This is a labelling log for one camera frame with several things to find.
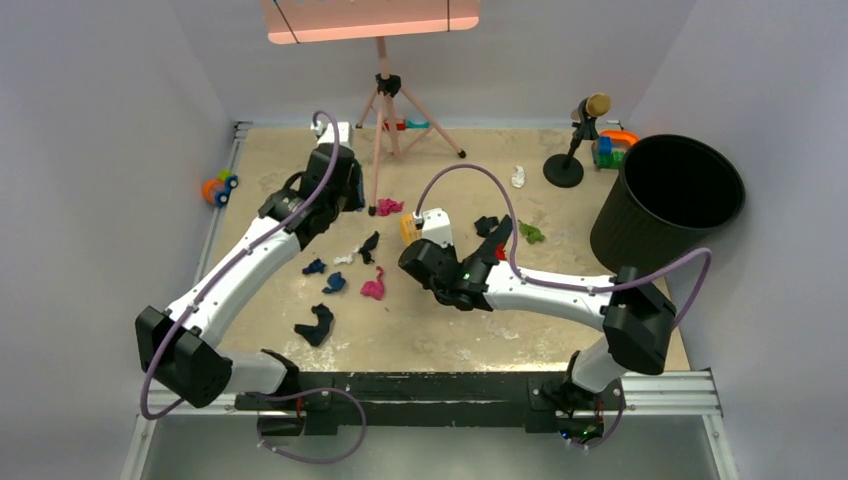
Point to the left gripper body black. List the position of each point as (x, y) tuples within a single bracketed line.
[(347, 198)]

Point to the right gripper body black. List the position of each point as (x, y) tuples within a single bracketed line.
[(444, 250)]

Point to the yellow slotted scoop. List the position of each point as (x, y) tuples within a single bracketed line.
[(409, 229)]

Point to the blue hand brush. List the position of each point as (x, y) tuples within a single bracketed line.
[(361, 192)]

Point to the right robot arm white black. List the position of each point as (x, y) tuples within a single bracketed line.
[(636, 322)]

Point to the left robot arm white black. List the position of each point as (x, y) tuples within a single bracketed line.
[(178, 346)]

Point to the pink paper scrap by tripod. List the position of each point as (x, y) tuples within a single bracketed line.
[(387, 206)]

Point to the flat black paper sheet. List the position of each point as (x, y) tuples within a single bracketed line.
[(493, 245)]

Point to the black crumpled paper scrap right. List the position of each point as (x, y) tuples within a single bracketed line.
[(485, 225)]

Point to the black paper scrap centre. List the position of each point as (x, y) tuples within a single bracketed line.
[(366, 249)]

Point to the pink paper scrap centre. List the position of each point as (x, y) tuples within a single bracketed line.
[(375, 288)]

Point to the white twisted paper scrap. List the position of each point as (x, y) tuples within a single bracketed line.
[(349, 258)]

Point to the red teal toy behind tripod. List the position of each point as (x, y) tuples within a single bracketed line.
[(402, 124)]

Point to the blue paper scrap middle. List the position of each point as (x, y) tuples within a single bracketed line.
[(317, 266)]

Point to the pink tripod stand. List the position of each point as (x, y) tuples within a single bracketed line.
[(388, 86)]

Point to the blue paper scrap under gripper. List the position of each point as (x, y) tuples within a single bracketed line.
[(335, 283)]

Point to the green paper scrap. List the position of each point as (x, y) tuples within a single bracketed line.
[(530, 233)]

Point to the white paper scrap far right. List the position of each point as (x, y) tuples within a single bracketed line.
[(518, 178)]

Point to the orange green toy car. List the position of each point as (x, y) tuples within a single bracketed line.
[(217, 191)]

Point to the black microphone stand gold head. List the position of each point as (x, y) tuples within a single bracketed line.
[(564, 170)]

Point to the pink light panel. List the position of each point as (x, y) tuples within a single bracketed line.
[(297, 22)]

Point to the colourful block toy orange arch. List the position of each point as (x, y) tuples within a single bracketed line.
[(609, 149)]

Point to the black trash bin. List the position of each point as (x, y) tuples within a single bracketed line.
[(671, 193)]

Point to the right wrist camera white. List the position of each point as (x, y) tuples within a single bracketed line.
[(434, 225)]

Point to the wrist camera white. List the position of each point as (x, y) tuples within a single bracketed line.
[(327, 134), (434, 225)]

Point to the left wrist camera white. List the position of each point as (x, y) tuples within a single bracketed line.
[(327, 134)]

